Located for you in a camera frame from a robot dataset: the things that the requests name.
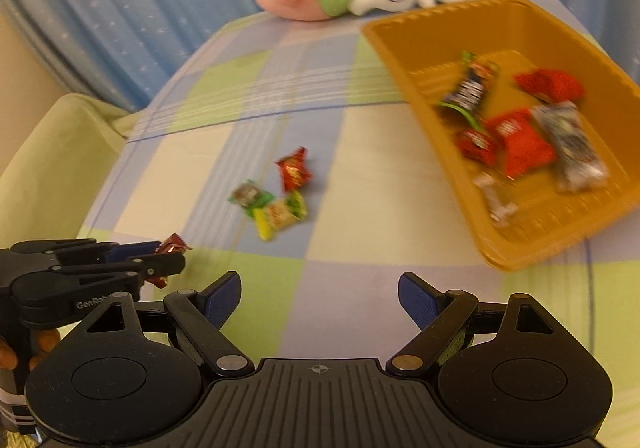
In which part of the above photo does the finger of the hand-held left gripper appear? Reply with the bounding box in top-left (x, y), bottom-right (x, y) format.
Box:
top-left (12, 253), bottom-right (187, 327)
top-left (10, 238), bottom-right (162, 270)

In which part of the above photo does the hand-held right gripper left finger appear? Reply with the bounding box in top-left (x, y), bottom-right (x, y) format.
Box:
top-left (75, 270), bottom-right (255, 379)

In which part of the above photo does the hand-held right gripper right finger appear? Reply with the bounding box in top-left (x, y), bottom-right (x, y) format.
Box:
top-left (387, 271), bottom-right (566, 379)

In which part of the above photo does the red foil candy packet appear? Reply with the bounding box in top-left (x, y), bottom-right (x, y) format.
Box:
top-left (145, 233), bottom-right (193, 290)

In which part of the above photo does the clear candy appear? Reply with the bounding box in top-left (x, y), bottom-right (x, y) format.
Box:
top-left (472, 173), bottom-right (521, 229)

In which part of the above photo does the silver green snack packet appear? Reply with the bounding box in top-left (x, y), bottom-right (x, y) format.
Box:
top-left (439, 50), bottom-right (500, 129)

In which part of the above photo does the large red candy packet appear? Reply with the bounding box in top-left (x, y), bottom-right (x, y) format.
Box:
top-left (515, 69), bottom-right (586, 105)

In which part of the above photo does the orange plastic tray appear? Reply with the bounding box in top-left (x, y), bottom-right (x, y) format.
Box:
top-left (361, 0), bottom-right (640, 273)

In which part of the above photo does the person's left hand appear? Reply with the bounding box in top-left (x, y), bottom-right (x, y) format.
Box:
top-left (0, 330), bottom-right (62, 372)

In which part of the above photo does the yellow green candy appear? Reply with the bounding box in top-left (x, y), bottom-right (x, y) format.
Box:
top-left (252, 191), bottom-right (308, 241)

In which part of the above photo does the green dark candy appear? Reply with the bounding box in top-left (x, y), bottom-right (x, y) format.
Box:
top-left (227, 180), bottom-right (275, 216)

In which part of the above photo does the light green cushion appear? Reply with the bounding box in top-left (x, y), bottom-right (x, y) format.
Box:
top-left (0, 93), bottom-right (133, 249)

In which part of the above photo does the plaid bed sheet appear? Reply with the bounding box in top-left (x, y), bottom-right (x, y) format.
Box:
top-left (75, 0), bottom-right (640, 364)

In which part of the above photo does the square red candy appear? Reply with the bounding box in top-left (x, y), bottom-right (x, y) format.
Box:
top-left (275, 146), bottom-right (313, 193)

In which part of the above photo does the small red foil candy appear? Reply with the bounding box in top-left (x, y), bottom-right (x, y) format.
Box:
top-left (455, 128), bottom-right (500, 165)

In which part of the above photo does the clear grey snack packet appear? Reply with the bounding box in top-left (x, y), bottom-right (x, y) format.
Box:
top-left (532, 102), bottom-right (611, 193)

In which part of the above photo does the blue starred curtain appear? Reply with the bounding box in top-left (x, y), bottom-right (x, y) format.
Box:
top-left (0, 0), bottom-right (640, 114)

